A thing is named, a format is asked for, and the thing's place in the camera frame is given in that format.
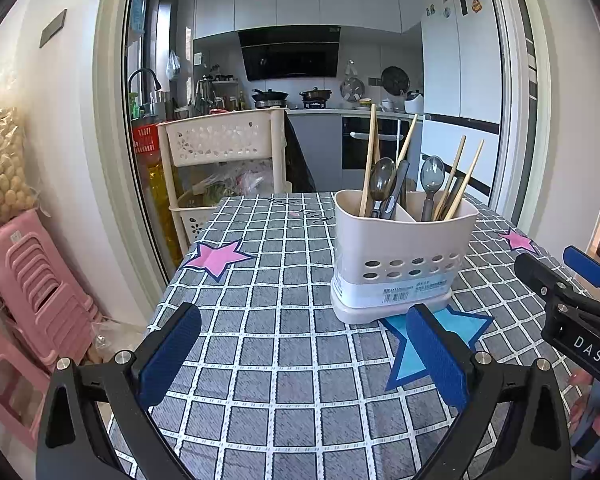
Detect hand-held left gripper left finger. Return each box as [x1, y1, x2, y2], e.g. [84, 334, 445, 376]
[35, 302, 203, 480]

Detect white upper cabinets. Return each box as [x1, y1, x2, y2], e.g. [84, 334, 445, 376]
[194, 0, 424, 41]

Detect beige plastic trolley rack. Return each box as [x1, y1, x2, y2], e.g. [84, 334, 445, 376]
[157, 107, 287, 257]

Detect grey kitchen base cabinets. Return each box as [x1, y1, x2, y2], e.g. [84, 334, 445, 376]
[285, 107, 426, 194]

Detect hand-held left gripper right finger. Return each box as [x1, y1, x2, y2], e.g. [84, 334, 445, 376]
[406, 303, 573, 480]

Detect dark cooking pot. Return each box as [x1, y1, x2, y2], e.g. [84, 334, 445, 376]
[300, 87, 333, 109]

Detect grey checked star tablecloth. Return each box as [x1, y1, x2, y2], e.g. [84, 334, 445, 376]
[107, 192, 600, 480]

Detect plastic bags of vegetables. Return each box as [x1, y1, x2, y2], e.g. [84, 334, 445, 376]
[199, 160, 277, 207]

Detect black round hanging pan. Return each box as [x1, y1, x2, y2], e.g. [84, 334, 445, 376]
[381, 66, 411, 95]

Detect white sliding door frame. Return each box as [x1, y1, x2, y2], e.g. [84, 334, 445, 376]
[92, 0, 547, 281]

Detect black wok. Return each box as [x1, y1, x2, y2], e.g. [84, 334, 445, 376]
[251, 88, 290, 109]

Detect round metal steamer rack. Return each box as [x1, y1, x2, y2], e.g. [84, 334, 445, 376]
[340, 77, 365, 101]

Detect black kitchen faucet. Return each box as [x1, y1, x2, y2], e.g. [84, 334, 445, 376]
[127, 69, 161, 111]

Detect beige plastic utensil holder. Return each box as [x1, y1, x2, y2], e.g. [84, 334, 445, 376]
[330, 189, 480, 325]

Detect clear plastic bag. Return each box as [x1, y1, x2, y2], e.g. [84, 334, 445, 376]
[87, 317, 147, 367]

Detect clear bag of pale balls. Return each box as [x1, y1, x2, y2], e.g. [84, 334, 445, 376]
[0, 104, 39, 237]

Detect black range hood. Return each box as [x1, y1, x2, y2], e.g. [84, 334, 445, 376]
[238, 26, 342, 81]

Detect yellow oil bottle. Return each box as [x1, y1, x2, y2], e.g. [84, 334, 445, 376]
[147, 160, 175, 257]

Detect red plastic basket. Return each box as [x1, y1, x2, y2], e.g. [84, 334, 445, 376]
[132, 124, 161, 154]

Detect single pink step stool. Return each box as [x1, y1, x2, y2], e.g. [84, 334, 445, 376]
[0, 325, 52, 452]

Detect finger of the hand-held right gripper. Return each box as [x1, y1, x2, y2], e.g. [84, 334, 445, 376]
[514, 252, 589, 311]
[563, 245, 600, 288]

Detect blue translucent spoon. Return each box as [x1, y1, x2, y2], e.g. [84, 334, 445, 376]
[420, 155, 447, 222]

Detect white refrigerator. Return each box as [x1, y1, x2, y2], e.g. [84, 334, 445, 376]
[420, 0, 507, 197]

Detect light blue hanging cloth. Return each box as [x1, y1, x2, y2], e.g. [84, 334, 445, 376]
[129, 0, 146, 34]

